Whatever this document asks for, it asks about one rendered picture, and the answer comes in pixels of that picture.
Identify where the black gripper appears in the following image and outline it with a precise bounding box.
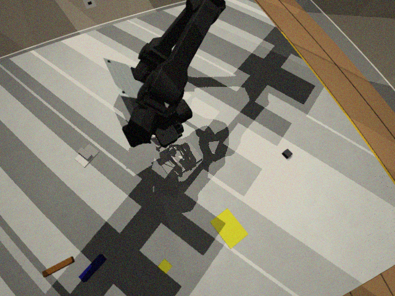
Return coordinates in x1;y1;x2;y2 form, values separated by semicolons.
122;99;193;147

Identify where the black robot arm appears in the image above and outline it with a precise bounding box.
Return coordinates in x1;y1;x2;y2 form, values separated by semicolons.
124;0;226;147

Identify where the yellow rectangular plate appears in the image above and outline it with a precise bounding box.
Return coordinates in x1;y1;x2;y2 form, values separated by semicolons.
210;209;248;248

